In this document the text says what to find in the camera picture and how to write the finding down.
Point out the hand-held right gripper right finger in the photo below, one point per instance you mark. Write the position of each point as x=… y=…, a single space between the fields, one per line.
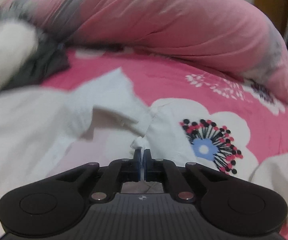
x=148 y=158

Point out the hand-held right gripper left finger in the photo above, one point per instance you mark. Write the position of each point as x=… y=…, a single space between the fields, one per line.
x=137 y=158

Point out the white shirt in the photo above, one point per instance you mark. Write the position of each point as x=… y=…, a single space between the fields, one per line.
x=34 y=130

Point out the pink floral blanket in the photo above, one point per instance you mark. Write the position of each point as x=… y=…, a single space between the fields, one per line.
x=163 y=80

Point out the dark grey garment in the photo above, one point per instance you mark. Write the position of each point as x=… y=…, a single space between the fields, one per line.
x=44 y=65

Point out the pink and grey duvet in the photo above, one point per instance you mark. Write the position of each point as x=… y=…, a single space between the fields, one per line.
x=178 y=22

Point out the light grey garment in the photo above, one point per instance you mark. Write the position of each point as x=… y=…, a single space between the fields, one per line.
x=6 y=15

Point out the wooden door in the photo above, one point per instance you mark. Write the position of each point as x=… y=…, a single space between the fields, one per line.
x=271 y=2

